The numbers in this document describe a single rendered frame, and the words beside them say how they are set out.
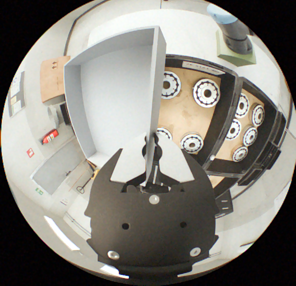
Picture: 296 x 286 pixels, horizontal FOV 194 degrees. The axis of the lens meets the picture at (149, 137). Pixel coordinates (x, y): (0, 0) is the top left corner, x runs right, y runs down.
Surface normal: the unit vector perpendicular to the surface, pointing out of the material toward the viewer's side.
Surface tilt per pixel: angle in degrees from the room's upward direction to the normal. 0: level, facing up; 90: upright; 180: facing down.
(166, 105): 0
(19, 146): 90
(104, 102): 2
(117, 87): 2
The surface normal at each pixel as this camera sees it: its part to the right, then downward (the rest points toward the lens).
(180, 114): -0.28, 0.51
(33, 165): 0.96, 0.22
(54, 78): 0.87, 0.32
